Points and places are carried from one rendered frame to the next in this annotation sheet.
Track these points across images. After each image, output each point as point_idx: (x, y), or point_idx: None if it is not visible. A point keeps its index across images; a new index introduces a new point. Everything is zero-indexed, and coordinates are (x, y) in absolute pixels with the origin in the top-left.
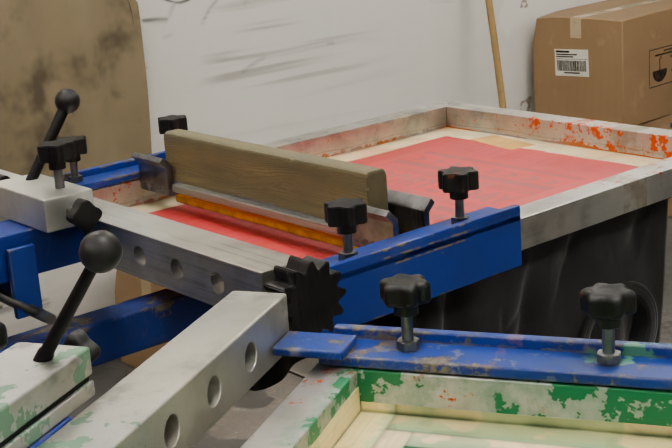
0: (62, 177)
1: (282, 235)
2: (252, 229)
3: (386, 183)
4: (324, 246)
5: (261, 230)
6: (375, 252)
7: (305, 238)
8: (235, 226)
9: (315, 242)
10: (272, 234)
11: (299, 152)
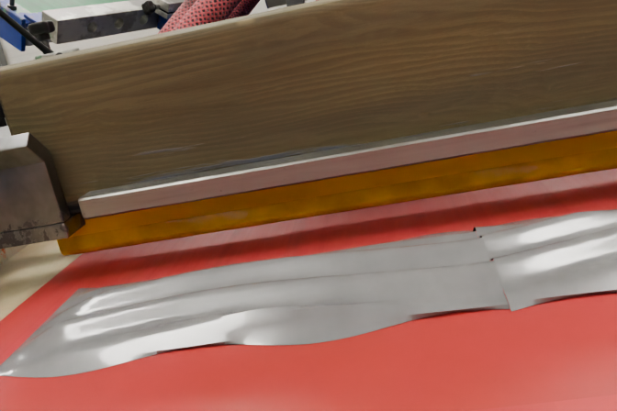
0: None
1: (402, 209)
2: (508, 188)
3: (2, 105)
4: (251, 235)
5: (482, 195)
6: None
7: (335, 226)
8: (566, 176)
9: (290, 231)
10: (430, 202)
11: (296, 5)
